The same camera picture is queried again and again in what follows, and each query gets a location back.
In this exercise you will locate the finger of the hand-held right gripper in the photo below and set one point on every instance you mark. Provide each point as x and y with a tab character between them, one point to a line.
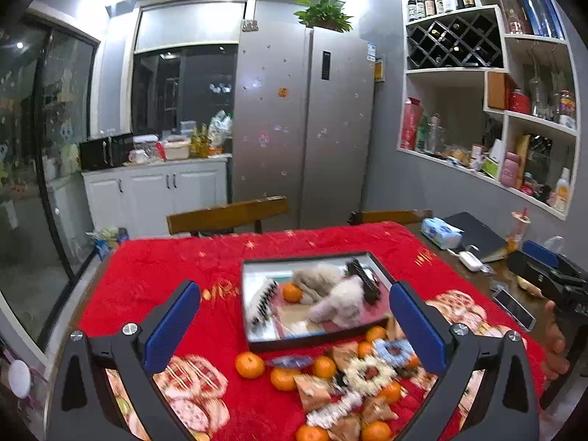
528	271
540	250

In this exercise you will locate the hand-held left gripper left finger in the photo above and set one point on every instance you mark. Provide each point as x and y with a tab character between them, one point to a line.
172	330

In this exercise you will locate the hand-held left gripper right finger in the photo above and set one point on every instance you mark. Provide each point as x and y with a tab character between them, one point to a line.
413	326

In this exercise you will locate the black hair clip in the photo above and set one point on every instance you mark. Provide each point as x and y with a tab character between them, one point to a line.
363	280

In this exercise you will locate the plush toy dog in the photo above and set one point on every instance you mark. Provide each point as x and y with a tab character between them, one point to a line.
342	303

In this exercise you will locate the black white hair comb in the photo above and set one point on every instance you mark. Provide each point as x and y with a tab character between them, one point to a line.
259	308

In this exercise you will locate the black white box tray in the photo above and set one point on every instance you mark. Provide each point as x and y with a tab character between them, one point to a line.
262	280

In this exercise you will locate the beige fluffy scrunchie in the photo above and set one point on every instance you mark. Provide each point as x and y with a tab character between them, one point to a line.
317	280

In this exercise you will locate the round orange fruit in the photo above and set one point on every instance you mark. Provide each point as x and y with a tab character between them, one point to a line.
292	294

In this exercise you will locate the person's right hand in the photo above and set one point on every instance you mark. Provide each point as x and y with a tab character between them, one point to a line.
553	349

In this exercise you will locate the plastic cup with straw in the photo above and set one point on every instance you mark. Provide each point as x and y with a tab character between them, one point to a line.
518	232

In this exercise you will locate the black smartphone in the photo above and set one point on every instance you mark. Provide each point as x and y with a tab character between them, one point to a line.
514	308

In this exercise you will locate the light blue scrunchie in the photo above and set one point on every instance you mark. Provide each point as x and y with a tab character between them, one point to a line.
377	351

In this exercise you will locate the red printed blanket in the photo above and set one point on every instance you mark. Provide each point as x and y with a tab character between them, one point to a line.
161	275

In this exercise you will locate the white flower scrunchie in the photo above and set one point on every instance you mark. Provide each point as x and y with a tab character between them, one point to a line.
367	363

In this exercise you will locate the black laptop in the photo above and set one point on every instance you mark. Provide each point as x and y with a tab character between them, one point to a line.
477	236

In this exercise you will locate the white lotion bottle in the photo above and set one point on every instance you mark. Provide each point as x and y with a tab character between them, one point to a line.
562	190

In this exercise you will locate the brown snack packet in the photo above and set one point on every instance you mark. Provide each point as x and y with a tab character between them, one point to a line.
312	393
344	356
379	409
347	429

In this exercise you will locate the group of oranges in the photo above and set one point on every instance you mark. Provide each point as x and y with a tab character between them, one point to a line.
250	365

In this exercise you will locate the pink bottle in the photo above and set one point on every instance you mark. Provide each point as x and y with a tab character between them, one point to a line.
511	170

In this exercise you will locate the blue tissue pack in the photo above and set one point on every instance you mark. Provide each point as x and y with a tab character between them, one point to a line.
441	233

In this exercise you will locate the wooden chair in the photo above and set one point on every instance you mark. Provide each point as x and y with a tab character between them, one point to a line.
229	216
390	216

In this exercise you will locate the green vegetable bag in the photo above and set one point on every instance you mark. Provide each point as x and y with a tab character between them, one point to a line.
108	238

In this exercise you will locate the white lace scrunchie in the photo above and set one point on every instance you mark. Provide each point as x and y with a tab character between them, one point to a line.
330	411

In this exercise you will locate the red glossy book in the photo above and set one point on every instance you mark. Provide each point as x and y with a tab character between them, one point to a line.
294	319

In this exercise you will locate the white kitchen cabinet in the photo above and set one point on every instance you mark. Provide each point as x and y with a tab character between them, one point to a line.
147	193

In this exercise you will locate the red canister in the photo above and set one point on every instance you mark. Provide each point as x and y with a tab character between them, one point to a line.
520	102

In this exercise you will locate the white round disc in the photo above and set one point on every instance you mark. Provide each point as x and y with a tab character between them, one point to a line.
20	379

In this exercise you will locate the brown box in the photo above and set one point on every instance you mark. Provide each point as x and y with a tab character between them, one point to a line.
497	91

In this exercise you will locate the white mug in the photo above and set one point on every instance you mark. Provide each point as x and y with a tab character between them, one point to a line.
138	156

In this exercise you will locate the cream lidded pot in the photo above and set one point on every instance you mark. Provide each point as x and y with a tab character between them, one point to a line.
177	150

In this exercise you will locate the red gift box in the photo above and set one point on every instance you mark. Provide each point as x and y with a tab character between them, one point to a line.
410	124

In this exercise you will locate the glass sliding door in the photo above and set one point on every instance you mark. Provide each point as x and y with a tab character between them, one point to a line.
46	193

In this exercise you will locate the yellow drink bottle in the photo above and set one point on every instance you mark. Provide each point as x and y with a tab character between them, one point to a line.
194	142
203	142

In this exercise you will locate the black microwave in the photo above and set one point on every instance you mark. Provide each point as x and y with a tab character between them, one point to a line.
99	154

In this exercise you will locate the white plastic bag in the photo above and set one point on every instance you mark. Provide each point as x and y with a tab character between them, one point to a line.
220	126

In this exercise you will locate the silver double-door fridge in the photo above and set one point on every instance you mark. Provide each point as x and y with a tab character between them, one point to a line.
275	147

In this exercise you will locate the black diamond wine rack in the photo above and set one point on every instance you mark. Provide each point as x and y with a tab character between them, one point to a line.
455	43

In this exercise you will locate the clear boxed liquor bottle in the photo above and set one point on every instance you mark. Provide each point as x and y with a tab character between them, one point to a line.
514	14

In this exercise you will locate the blue liquor box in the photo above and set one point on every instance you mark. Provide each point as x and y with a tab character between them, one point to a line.
542	9

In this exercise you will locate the green potted plant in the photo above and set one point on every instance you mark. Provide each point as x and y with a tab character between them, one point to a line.
324	14

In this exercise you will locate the white wall shelf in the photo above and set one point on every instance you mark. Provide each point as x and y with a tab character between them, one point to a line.
494	179

